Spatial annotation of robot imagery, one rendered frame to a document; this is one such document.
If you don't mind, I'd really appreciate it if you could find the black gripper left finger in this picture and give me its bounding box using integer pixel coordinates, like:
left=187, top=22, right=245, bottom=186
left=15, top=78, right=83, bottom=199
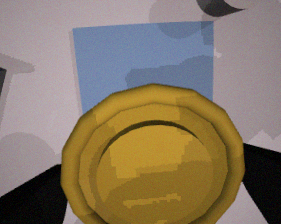
left=0, top=164, right=68, bottom=224

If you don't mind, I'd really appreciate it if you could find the yellow round plate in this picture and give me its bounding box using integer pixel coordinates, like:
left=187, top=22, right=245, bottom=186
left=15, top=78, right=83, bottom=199
left=60, top=83, right=245, bottom=224

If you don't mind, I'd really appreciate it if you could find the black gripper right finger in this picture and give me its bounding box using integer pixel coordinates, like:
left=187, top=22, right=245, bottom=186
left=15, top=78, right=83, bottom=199
left=242, top=143, right=281, bottom=224

